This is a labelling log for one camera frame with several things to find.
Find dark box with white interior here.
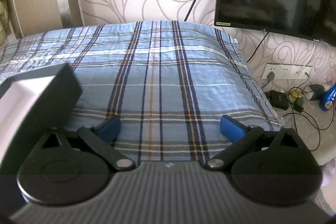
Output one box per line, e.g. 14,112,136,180
1,63,82,168

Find black power adapter box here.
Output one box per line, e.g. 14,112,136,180
270,90,289,110

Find blue plaid cloth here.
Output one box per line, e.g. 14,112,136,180
1,21,282,162

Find purple plastic bottle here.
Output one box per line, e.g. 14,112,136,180
321,159,335,186

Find blue glass bottle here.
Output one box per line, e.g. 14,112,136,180
319,84,336,111

